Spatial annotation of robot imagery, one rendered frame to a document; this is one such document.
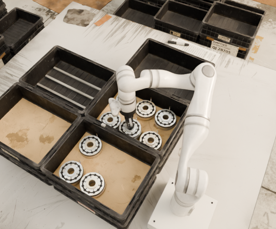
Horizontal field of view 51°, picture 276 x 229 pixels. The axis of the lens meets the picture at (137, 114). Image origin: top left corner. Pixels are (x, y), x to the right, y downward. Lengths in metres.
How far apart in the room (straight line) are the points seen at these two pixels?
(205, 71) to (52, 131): 0.75
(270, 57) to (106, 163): 2.21
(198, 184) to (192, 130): 0.19
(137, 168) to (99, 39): 1.01
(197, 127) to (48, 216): 0.77
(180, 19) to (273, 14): 1.29
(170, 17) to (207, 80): 1.62
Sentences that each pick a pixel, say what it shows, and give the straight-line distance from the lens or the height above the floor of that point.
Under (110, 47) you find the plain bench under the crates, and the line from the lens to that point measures 1.94.
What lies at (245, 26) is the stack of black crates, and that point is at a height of 0.49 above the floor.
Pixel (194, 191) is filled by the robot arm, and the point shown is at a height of 1.07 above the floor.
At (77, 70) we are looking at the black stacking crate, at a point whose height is 0.83.
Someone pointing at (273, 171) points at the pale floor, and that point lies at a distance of 2.41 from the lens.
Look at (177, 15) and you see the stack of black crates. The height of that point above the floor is 0.38.
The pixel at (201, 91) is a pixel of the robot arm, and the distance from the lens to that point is 1.12.
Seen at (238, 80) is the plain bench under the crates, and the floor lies 0.70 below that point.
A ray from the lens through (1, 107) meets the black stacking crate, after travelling 1.53.
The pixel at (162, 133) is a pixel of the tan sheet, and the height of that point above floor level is 0.83.
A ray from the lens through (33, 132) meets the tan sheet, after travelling 1.46.
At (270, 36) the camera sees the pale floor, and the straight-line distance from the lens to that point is 3.36.
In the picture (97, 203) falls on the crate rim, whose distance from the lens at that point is 1.15.
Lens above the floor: 2.02
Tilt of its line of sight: 56 degrees down
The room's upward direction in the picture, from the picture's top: straight up
